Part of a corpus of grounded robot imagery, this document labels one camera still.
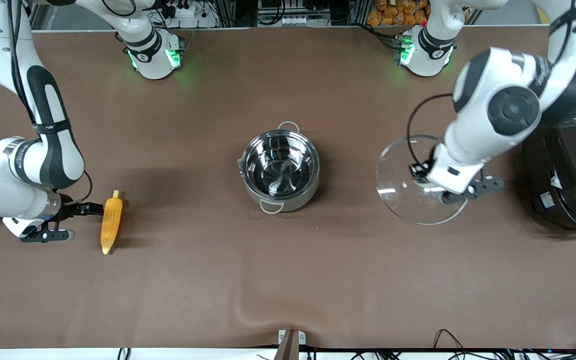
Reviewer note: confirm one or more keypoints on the steel cooking pot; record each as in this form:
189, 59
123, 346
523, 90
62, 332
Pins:
278, 170

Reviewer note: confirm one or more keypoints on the metal camera post bracket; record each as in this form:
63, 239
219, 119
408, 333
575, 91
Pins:
292, 345

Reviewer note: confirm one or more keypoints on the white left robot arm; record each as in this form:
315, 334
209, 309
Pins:
498, 70

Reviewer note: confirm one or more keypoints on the pile of orange snacks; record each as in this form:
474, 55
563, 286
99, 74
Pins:
393, 15

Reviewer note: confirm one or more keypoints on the white power strip with plugs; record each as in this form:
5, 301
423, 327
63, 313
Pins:
186, 11

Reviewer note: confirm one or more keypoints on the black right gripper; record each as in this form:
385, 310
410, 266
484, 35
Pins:
74, 210

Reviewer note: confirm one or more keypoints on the yellow corn cob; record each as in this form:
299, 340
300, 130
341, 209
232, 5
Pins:
111, 225

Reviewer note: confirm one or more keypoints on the brown table mat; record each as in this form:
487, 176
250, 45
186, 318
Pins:
318, 280

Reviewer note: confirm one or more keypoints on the white socket strip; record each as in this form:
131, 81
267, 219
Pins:
295, 21

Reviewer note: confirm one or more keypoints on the glass pot lid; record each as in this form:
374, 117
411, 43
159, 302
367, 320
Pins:
398, 200

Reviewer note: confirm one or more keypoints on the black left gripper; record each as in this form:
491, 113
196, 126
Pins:
418, 171

